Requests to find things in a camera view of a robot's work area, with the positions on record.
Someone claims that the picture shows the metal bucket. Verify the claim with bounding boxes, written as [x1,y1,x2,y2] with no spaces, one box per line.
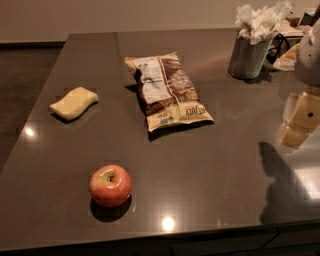
[228,36,272,80]

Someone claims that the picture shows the brown chip bag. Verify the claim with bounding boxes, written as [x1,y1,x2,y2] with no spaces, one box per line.
[125,52,214,132]

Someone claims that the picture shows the cluttered items behind table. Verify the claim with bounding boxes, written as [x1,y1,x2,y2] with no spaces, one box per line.
[266,6,320,71]

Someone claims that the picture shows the crumpled white paper towels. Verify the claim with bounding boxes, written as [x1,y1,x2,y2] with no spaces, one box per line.
[235,0,293,45]

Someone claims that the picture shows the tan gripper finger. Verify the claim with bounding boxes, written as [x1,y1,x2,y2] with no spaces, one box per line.
[279,87,320,149]

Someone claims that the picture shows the yellow sponge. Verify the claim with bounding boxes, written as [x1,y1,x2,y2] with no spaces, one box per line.
[49,87,99,121]

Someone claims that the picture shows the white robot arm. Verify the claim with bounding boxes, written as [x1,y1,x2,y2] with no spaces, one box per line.
[279,20,320,149]

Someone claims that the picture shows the red apple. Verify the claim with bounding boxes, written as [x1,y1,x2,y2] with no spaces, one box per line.
[89,165,132,208]

